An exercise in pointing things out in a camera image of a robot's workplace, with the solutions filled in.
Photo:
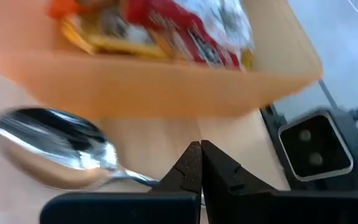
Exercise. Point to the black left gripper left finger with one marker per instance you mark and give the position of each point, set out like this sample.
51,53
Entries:
120,208

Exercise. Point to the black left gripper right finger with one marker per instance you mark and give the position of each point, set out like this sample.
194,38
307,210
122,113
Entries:
259,208

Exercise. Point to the all silver metal spoon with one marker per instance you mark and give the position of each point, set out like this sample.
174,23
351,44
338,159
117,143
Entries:
57,140

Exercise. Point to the orange plastic bin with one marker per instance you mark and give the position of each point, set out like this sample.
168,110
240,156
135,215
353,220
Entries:
135,87

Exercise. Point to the snack packets in bin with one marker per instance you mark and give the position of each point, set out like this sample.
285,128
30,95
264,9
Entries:
197,28

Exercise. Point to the black two-lens camera box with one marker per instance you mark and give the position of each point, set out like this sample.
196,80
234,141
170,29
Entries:
315,146

